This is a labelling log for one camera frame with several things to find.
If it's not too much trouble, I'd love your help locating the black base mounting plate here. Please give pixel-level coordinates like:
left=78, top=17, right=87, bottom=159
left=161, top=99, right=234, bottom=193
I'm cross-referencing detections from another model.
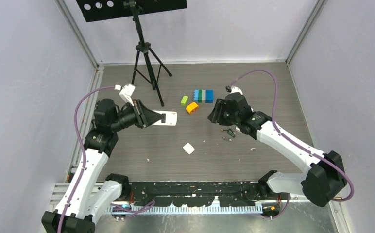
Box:
left=115, top=181, right=288, bottom=207

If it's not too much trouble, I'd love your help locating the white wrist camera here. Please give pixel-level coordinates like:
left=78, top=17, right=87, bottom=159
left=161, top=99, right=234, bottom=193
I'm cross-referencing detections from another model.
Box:
left=114, top=83, right=136, bottom=106
left=225, top=85, right=243, bottom=95

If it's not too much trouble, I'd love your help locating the purple cable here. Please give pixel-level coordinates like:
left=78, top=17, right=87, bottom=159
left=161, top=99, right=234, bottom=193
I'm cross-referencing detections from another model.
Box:
left=56, top=84, right=156, bottom=233
left=226, top=68, right=356, bottom=222

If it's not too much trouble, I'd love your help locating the black tripod stand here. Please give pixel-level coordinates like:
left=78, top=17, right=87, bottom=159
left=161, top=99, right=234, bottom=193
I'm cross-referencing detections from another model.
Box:
left=123, top=0, right=172, bottom=107

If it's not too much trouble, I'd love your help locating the white battery cover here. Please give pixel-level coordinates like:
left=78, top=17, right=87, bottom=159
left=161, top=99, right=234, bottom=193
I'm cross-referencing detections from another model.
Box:
left=183, top=143, right=195, bottom=155

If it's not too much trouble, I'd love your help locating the blue green toy block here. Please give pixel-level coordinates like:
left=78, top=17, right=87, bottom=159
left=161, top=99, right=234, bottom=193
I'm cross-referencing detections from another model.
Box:
left=193, top=89, right=214, bottom=103

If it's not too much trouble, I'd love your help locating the black perforated plate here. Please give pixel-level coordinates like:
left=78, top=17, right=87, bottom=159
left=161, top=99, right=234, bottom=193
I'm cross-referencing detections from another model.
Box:
left=76, top=0, right=187, bottom=22

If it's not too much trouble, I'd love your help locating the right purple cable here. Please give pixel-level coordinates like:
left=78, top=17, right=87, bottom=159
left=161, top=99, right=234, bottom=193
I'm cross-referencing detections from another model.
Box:
left=226, top=68, right=356, bottom=222

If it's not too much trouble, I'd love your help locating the white remote with red keypad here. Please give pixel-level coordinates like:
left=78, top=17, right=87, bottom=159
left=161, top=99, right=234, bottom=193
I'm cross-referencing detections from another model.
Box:
left=153, top=110, right=178, bottom=126

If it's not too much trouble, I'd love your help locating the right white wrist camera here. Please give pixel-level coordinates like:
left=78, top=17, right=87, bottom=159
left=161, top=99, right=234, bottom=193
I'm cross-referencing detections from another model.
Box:
left=225, top=85, right=243, bottom=95

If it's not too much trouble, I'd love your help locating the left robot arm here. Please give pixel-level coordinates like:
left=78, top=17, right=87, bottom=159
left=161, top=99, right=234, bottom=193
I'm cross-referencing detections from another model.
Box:
left=41, top=99, right=177, bottom=233

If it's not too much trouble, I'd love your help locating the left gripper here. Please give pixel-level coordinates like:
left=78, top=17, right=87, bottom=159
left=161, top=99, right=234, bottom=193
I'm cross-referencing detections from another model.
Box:
left=111, top=99, right=163, bottom=132

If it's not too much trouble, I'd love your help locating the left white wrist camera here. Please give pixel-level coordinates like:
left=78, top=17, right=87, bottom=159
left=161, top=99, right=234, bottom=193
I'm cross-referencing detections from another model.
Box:
left=114, top=83, right=136, bottom=106

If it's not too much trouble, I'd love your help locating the orange toy brick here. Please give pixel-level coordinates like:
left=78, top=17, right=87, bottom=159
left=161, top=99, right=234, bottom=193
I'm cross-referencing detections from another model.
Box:
left=186, top=102, right=199, bottom=115

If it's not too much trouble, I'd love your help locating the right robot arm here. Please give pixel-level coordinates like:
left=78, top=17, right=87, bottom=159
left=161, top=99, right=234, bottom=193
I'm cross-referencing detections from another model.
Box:
left=208, top=92, right=351, bottom=207

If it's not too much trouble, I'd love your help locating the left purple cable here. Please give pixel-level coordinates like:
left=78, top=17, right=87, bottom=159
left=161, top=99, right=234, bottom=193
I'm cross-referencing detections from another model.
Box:
left=56, top=84, right=156, bottom=233

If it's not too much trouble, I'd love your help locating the green toy brick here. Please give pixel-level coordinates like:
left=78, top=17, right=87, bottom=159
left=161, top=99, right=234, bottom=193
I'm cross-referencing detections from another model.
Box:
left=180, top=95, right=189, bottom=106

